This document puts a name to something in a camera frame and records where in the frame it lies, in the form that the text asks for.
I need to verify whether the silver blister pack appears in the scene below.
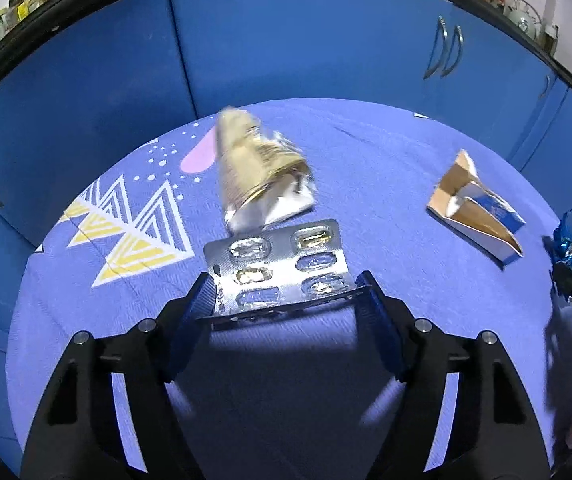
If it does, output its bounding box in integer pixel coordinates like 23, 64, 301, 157
203, 219, 374, 328

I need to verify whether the blue kitchen cabinet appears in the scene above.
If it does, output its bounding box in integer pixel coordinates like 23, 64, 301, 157
0, 0, 572, 311

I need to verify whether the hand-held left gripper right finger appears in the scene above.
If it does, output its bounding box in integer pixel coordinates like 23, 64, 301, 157
353, 270, 551, 480

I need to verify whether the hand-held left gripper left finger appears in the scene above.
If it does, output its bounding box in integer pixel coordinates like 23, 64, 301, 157
20, 272, 219, 480

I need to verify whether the blue printed tablecloth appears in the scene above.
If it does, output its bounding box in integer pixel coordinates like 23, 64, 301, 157
6, 97, 572, 480

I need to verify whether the torn blue white carton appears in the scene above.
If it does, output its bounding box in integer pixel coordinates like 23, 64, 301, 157
426, 149, 526, 266

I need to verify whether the pale green teapot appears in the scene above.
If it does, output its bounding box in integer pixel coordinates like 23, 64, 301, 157
506, 0, 542, 32

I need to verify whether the gold foil wrapper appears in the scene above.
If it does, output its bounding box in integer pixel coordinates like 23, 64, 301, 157
215, 106, 317, 233

